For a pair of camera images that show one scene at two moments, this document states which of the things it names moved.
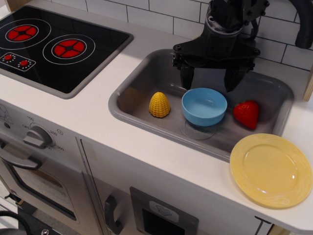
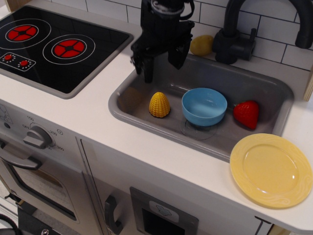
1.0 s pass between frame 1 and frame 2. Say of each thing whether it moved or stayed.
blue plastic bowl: stayed
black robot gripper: moved
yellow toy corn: stayed
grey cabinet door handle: stayed
